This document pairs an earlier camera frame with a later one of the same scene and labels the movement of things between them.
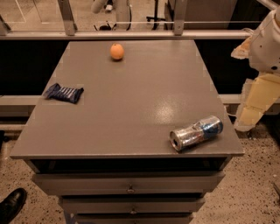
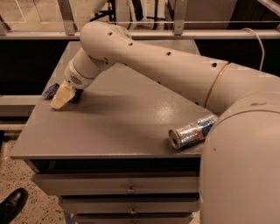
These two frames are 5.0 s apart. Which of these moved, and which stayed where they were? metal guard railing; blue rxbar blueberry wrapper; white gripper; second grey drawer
Moved: white gripper
Stayed: second grey drawer; metal guard railing; blue rxbar blueberry wrapper
